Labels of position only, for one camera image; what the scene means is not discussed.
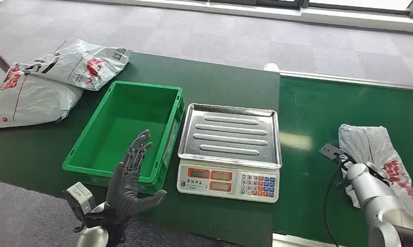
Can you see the steel weighing tray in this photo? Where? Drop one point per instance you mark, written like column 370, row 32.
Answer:
column 230, row 136

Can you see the green conveyor belt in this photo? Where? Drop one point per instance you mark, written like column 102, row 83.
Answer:
column 312, row 109

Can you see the dark window frame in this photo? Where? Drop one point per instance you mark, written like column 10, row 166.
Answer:
column 277, row 2

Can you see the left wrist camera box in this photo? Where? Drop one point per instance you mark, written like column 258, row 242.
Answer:
column 78, row 199

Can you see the silver conveyor side rail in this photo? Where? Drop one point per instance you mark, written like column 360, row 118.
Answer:
column 295, row 241
column 346, row 80

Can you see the white electronic scale body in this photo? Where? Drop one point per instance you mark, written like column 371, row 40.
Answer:
column 192, row 187

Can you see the white conveyor roller cap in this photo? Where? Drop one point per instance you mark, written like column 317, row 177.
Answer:
column 271, row 67

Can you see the green plastic crate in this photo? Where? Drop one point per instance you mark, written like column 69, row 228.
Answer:
column 124, row 122

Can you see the large white courier package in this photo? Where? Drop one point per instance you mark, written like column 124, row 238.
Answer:
column 32, row 99

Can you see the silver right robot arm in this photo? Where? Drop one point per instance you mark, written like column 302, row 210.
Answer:
column 376, row 201

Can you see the white package with QR labels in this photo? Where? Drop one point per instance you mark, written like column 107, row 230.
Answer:
column 80, row 64

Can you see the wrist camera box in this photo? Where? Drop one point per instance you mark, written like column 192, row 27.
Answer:
column 330, row 151
column 78, row 199

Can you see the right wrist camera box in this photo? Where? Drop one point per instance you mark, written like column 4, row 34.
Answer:
column 330, row 151

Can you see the grey-white courier package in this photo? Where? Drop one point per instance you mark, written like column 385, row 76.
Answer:
column 369, row 143

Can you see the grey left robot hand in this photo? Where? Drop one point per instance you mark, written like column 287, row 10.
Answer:
column 124, row 194

